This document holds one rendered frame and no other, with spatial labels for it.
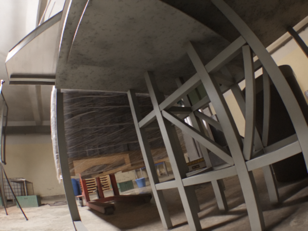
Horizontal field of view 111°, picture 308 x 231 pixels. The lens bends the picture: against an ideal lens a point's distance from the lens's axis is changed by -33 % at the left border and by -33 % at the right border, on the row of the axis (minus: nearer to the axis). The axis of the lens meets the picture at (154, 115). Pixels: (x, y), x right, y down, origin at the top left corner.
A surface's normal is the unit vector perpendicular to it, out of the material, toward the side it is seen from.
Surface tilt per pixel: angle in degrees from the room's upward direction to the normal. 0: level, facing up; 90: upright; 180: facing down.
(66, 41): 180
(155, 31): 166
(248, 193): 90
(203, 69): 90
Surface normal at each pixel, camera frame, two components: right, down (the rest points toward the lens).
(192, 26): 0.13, 0.98
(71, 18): 0.27, 0.90
